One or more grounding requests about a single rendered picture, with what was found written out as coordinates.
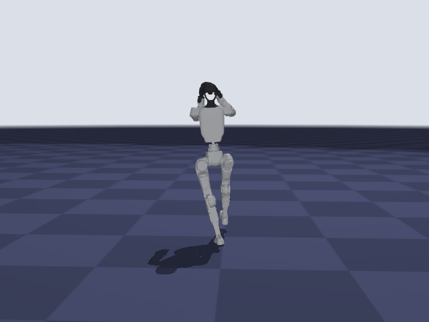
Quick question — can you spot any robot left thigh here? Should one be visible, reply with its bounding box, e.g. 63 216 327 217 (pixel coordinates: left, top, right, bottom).
195 157 216 207

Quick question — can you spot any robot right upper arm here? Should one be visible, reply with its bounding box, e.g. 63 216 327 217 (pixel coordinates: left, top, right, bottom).
223 105 236 117

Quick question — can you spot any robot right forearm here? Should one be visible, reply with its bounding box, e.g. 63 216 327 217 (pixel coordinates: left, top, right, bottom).
216 93 236 112

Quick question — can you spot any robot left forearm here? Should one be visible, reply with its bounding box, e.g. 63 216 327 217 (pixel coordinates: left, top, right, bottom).
197 99 204 109

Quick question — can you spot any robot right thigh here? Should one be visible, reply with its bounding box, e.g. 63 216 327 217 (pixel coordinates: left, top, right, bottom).
221 154 234 195

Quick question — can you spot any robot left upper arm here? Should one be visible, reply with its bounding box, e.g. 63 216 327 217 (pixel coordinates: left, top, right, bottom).
190 107 199 121

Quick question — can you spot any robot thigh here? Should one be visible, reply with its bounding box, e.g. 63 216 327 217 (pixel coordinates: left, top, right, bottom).
221 154 234 195
195 157 216 207

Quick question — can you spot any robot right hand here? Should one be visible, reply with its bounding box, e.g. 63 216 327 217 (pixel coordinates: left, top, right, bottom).
205 82 222 98

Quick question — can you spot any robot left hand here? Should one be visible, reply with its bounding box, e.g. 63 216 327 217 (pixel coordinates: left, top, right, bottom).
198 82 207 103

